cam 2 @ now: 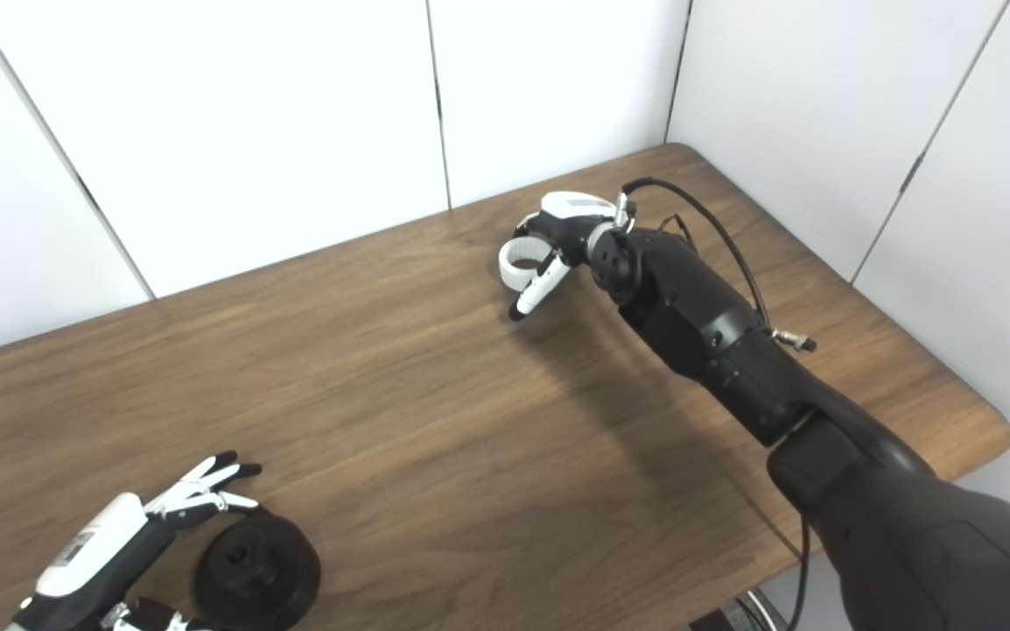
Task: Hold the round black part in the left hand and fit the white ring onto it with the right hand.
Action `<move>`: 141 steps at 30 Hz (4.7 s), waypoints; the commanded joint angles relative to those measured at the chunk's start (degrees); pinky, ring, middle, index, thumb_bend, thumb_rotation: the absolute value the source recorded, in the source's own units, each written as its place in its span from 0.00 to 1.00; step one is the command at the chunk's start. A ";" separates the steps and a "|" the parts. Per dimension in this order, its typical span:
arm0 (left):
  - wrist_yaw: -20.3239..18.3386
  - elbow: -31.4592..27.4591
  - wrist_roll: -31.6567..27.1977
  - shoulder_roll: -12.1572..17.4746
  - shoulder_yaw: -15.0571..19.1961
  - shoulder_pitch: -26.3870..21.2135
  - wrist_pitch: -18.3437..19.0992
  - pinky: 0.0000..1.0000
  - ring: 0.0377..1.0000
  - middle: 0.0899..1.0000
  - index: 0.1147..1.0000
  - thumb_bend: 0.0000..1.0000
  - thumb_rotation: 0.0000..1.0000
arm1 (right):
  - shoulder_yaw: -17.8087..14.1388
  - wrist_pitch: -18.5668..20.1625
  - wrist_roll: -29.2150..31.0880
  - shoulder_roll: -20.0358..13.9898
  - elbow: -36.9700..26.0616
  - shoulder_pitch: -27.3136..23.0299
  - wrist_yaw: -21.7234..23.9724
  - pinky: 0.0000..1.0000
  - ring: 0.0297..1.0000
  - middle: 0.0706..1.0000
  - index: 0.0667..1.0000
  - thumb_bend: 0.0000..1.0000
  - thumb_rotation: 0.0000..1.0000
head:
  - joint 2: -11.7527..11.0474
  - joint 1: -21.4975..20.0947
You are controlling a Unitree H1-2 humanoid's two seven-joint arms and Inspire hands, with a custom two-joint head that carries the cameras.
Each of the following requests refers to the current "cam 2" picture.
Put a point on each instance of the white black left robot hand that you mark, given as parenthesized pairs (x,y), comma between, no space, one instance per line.
(93,543)

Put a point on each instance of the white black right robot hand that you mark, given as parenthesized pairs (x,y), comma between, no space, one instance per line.
(571,219)

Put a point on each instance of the round black plastic part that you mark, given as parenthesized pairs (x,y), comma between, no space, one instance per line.
(277,578)

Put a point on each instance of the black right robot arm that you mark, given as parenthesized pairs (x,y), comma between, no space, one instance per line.
(733,350)

